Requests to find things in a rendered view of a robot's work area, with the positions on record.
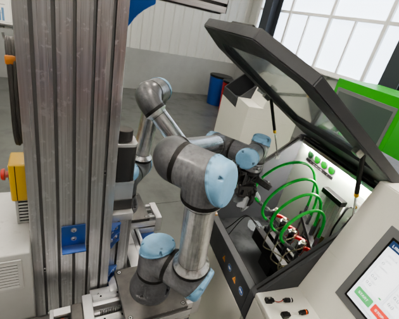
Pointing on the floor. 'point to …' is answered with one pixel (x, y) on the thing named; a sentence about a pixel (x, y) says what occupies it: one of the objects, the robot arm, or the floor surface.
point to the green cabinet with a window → (381, 116)
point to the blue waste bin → (215, 88)
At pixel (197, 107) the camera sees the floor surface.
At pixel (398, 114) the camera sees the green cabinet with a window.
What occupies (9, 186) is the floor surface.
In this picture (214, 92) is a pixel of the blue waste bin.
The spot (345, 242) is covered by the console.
